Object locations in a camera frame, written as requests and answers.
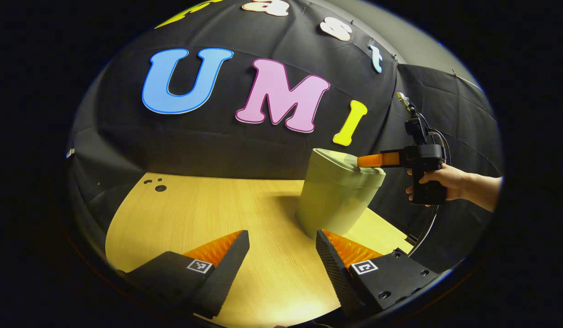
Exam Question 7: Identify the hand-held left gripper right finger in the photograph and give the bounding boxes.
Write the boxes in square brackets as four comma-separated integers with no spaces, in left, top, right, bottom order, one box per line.
[315,229,441,317]

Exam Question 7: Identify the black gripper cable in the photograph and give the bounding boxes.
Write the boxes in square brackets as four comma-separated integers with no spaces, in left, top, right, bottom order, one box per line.
[407,204,440,258]

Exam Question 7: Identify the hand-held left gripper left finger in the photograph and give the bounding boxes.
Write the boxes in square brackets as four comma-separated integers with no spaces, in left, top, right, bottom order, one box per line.
[122,229,251,319]

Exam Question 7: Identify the pale green desktop garbage bin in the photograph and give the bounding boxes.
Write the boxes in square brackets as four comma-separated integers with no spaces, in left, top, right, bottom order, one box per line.
[295,148,387,241]

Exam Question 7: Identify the wooden desktop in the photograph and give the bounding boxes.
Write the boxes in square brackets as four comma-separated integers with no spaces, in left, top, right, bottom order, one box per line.
[105,172,414,328]

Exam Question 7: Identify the black backdrop cloth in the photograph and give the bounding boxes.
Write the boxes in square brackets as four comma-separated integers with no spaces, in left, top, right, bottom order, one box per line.
[65,0,505,274]

